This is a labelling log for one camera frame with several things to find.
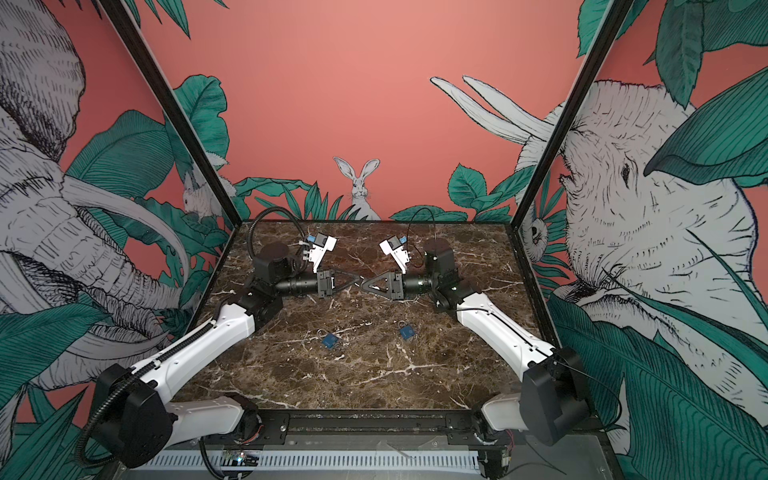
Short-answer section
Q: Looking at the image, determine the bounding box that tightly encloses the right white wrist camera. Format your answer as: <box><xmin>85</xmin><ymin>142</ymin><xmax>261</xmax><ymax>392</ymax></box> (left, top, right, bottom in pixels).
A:
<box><xmin>379</xmin><ymin>236</ymin><xmax>410</xmax><ymax>274</ymax></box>

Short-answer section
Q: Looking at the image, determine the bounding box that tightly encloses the right black frame post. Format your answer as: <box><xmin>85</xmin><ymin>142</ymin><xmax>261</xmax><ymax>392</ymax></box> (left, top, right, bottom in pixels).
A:
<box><xmin>511</xmin><ymin>0</ymin><xmax>633</xmax><ymax>230</ymax></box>

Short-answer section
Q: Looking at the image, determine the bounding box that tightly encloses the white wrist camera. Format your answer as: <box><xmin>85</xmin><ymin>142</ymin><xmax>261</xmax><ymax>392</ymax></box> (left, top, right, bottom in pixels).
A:
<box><xmin>303</xmin><ymin>233</ymin><xmax>337</xmax><ymax>273</ymax></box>
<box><xmin>379</xmin><ymin>236</ymin><xmax>410</xmax><ymax>274</ymax></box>

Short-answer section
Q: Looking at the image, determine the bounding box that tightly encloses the left black frame post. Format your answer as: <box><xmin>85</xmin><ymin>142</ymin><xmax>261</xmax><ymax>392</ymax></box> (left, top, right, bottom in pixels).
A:
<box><xmin>98</xmin><ymin>0</ymin><xmax>242</xmax><ymax>228</ymax></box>

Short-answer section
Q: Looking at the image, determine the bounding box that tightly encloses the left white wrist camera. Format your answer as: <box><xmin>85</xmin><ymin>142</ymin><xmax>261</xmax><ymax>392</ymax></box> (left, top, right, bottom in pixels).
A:
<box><xmin>303</xmin><ymin>233</ymin><xmax>337</xmax><ymax>273</ymax></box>

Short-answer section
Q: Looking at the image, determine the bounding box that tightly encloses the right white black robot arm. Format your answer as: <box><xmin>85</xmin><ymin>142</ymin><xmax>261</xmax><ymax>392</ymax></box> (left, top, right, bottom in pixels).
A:
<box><xmin>362</xmin><ymin>236</ymin><xmax>591</xmax><ymax>446</ymax></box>

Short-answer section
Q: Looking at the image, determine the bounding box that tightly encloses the black frame post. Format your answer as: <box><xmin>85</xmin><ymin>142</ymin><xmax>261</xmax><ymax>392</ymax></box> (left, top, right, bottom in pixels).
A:
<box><xmin>511</xmin><ymin>0</ymin><xmax>633</xmax><ymax>230</ymax></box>
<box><xmin>98</xmin><ymin>0</ymin><xmax>242</xmax><ymax>228</ymax></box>

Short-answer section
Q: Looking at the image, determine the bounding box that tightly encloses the black front mounting rail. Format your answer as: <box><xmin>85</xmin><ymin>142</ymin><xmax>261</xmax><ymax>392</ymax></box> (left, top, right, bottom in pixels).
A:
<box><xmin>116</xmin><ymin>409</ymin><xmax>577</xmax><ymax>448</ymax></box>

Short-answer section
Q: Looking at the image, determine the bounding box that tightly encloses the white slotted cable duct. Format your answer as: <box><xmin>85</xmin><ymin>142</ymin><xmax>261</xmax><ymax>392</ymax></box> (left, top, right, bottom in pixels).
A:
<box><xmin>129</xmin><ymin>449</ymin><xmax>481</xmax><ymax>473</ymax></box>

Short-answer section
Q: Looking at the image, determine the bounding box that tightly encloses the blue padlock front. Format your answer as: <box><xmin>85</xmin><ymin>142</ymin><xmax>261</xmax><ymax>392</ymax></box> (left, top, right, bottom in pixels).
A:
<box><xmin>322</xmin><ymin>333</ymin><xmax>340</xmax><ymax>350</ymax></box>

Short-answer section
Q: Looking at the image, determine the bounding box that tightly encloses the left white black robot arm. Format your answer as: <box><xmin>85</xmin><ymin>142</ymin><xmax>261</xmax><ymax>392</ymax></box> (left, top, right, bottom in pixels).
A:
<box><xmin>73</xmin><ymin>229</ymin><xmax>343</xmax><ymax>468</ymax></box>

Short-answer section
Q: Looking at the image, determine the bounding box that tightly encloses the small green circuit board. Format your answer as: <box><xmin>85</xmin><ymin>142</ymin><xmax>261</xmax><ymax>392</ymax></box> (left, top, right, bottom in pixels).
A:
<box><xmin>222</xmin><ymin>451</ymin><xmax>259</xmax><ymax>468</ymax></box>

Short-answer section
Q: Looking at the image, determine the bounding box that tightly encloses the blue padlock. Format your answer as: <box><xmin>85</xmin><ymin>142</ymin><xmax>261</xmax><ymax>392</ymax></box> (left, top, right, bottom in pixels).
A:
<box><xmin>399</xmin><ymin>325</ymin><xmax>416</xmax><ymax>341</ymax></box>
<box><xmin>322</xmin><ymin>333</ymin><xmax>340</xmax><ymax>350</ymax></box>

